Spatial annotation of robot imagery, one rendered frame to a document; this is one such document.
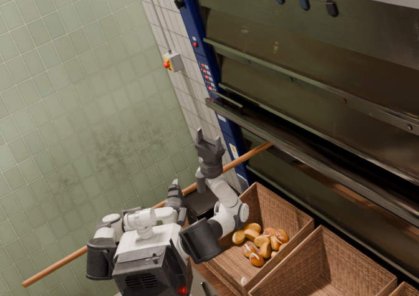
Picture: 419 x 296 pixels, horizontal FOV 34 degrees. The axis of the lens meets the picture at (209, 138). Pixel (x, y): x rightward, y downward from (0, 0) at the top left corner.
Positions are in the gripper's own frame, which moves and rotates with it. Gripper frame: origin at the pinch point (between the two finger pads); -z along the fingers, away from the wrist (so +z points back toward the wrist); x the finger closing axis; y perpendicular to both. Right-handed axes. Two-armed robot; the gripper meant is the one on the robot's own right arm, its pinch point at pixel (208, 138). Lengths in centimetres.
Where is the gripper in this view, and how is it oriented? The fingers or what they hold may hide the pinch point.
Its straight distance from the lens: 251.1
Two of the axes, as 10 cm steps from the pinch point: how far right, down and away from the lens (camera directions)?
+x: -8.4, -3.7, 4.0
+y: 5.5, -6.4, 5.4
